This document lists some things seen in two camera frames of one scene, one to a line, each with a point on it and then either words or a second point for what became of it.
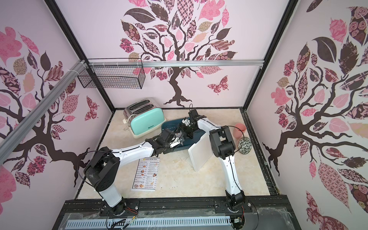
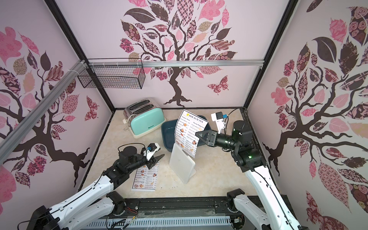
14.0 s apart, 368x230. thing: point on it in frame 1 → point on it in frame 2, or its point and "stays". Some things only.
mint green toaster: x=143 y=116 stays
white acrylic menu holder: x=200 y=151 → x=182 y=164
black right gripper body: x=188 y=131 → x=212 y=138
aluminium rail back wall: x=174 y=64 stays
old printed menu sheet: x=146 y=174 stays
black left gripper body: x=168 y=149 → x=141 y=161
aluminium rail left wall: x=10 y=138 stays
